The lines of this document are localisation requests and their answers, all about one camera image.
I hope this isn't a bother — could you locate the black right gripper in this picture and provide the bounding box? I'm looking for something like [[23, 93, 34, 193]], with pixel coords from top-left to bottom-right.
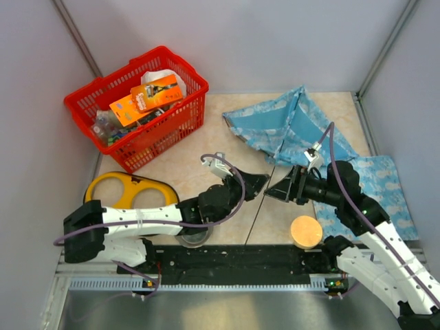
[[264, 164, 342, 207]]

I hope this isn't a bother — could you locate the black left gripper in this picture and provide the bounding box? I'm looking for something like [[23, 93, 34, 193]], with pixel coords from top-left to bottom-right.
[[212, 167, 270, 225]]

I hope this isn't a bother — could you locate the thin black tent pole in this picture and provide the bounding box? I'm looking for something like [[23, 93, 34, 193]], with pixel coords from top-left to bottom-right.
[[244, 165, 275, 246]]

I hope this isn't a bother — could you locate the blue patterned pet tent fabric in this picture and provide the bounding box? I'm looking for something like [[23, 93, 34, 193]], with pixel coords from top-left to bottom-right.
[[221, 84, 360, 168]]

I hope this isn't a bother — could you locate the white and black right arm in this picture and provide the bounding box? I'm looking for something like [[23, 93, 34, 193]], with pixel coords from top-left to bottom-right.
[[264, 161, 439, 329]]

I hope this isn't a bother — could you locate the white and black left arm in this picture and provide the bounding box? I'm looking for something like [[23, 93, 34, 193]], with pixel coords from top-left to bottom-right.
[[54, 168, 270, 273]]

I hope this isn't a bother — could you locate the stainless steel pet bowl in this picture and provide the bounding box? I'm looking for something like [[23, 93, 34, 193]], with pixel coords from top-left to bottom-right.
[[175, 227, 213, 248]]

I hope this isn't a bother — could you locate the blue patterned tent mat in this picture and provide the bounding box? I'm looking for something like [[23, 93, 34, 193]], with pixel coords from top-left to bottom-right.
[[313, 155, 419, 241]]

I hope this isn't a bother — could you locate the yellow double pet bowl holder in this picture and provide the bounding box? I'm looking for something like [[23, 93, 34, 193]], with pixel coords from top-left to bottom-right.
[[83, 171, 179, 208]]

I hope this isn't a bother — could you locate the orange round lid jar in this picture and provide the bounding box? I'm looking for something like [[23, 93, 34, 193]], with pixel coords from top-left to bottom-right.
[[290, 215, 323, 250]]

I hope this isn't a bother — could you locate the black instant noodle cup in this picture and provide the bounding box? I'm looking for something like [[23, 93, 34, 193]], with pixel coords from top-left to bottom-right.
[[138, 106, 170, 125]]

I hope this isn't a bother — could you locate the red plastic shopping basket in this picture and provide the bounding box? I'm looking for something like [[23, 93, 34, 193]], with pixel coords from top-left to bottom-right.
[[64, 46, 209, 173]]

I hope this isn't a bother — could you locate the orange Gillette razor box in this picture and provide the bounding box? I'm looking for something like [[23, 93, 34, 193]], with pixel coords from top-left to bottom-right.
[[131, 74, 184, 113]]

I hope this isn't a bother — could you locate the blue green scouring pad pack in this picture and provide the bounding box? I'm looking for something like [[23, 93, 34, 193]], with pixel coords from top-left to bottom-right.
[[107, 131, 127, 146]]

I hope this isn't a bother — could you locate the orange Scrub Daddy sponge pack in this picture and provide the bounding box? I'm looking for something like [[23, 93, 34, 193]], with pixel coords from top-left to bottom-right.
[[109, 95, 150, 127]]

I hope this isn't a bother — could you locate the white plastic bag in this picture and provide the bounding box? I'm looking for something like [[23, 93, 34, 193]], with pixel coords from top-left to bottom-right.
[[141, 69, 187, 98]]

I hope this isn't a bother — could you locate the clear plastic bottle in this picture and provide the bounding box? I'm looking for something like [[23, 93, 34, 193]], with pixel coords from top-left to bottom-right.
[[91, 115, 118, 141]]

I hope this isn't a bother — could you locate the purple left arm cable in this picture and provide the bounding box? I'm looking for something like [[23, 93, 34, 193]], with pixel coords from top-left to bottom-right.
[[53, 153, 247, 300]]

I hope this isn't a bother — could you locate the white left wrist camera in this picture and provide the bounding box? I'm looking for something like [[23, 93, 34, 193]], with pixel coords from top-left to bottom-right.
[[201, 152, 232, 179]]

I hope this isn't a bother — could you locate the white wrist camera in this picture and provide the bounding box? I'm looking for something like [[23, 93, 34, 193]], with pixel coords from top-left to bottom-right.
[[304, 142, 324, 172], [201, 152, 232, 179]]

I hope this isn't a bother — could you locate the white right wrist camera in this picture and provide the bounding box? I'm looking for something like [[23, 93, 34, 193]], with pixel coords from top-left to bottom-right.
[[304, 142, 324, 172]]

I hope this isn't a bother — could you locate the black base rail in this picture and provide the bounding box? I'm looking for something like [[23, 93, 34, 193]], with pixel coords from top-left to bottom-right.
[[134, 244, 342, 286]]

